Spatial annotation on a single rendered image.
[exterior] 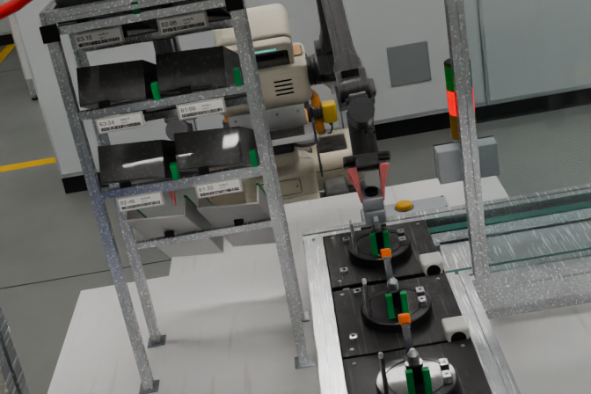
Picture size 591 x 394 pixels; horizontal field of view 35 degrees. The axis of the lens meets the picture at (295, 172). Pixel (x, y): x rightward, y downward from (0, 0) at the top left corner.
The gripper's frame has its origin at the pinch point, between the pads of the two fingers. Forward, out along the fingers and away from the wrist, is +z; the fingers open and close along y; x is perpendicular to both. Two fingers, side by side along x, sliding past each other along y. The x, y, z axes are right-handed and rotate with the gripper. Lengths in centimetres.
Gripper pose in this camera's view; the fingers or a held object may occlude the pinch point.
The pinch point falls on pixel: (372, 197)
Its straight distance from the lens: 202.8
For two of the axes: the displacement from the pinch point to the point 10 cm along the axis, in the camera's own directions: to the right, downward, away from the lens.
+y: 9.9, -1.4, -0.3
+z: 1.3, 9.7, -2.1
